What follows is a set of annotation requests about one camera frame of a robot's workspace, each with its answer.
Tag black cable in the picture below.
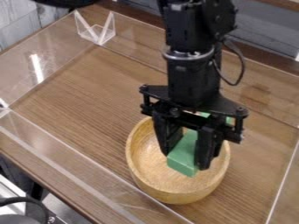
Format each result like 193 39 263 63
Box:
0 196 51 224

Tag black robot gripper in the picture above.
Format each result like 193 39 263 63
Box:
139 52 248 156

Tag green rectangular block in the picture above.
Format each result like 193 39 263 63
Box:
164 111 237 179

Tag clear acrylic corner bracket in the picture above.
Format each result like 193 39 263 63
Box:
73 10 116 46

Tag brown wooden bowl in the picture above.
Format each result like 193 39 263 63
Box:
125 117 229 205

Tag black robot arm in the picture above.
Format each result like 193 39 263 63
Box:
139 0 248 170

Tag clear acrylic tray walls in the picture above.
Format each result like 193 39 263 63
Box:
0 15 299 224

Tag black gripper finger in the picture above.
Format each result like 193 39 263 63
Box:
195 126 224 171

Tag black metal bracket with screw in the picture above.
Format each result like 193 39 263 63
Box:
38 202 68 224

